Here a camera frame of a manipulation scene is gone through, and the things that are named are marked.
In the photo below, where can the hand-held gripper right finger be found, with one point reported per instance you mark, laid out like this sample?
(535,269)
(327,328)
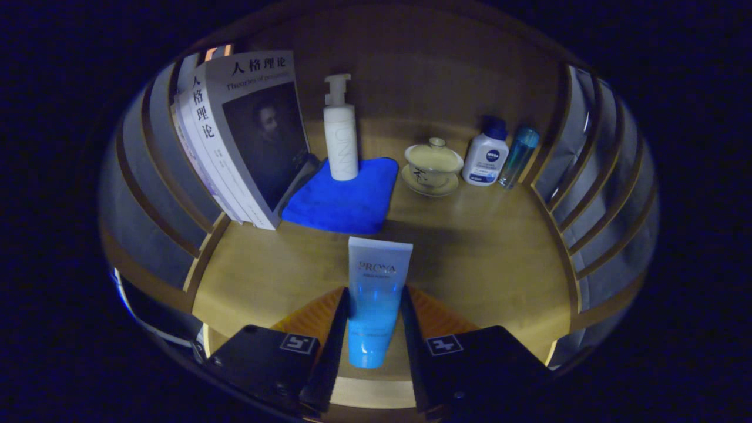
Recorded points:
(414,364)

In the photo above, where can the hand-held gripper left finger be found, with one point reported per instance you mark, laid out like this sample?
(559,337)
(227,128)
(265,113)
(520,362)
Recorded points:
(332,364)

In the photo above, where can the blue cosmetic tube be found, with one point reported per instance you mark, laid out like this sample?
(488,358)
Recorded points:
(376,294)

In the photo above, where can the wooden countertop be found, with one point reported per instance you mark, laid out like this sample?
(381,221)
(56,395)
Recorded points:
(482,264)

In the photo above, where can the brown wooden cabinet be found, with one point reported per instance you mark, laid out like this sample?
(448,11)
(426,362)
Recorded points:
(423,76)

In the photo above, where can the blue folded cloth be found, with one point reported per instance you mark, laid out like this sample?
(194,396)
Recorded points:
(346,202)

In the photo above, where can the lidded beige tea cup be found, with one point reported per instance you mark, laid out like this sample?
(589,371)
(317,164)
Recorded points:
(433,164)

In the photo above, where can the white lotion bottle blue cap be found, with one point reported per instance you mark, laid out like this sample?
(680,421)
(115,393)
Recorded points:
(486,158)

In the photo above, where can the white pump bottle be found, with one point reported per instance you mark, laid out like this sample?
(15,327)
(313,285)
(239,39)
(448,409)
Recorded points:
(342,141)

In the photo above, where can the teal slim bottle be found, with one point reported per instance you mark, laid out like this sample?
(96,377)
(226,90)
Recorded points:
(518,155)

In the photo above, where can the white book with dark portrait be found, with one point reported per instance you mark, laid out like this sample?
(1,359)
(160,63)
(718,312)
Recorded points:
(264,135)

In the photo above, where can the purple spined book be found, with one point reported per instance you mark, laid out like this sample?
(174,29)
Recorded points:
(194,167)

